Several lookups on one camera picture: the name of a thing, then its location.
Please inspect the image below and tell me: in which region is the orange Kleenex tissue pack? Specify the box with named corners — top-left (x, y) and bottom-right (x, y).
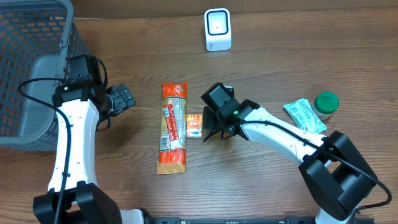
top-left (187, 114), bottom-right (203, 139)

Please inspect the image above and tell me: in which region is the orange red noodle packet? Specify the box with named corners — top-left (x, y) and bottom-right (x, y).
top-left (157, 83), bottom-right (187, 175)

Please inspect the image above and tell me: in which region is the teal wet wipes pack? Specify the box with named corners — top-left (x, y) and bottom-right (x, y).
top-left (284, 98), bottom-right (327, 134)

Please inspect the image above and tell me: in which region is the green lid jar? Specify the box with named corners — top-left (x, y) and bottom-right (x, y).
top-left (312, 91), bottom-right (340, 121)

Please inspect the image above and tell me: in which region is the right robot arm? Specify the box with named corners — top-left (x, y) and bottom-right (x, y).
top-left (201, 83), bottom-right (377, 223)

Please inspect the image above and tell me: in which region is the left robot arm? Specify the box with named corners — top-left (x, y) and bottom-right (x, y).
top-left (33, 55), bottom-right (149, 223)

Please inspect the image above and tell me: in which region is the white barcode scanner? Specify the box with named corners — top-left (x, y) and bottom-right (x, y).
top-left (204, 8), bottom-right (232, 52)

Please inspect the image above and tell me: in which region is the grey plastic mesh basket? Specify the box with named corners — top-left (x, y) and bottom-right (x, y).
top-left (1, 0), bottom-right (88, 151)

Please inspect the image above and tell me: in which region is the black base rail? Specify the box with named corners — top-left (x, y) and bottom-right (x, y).
top-left (149, 216), bottom-right (376, 224)

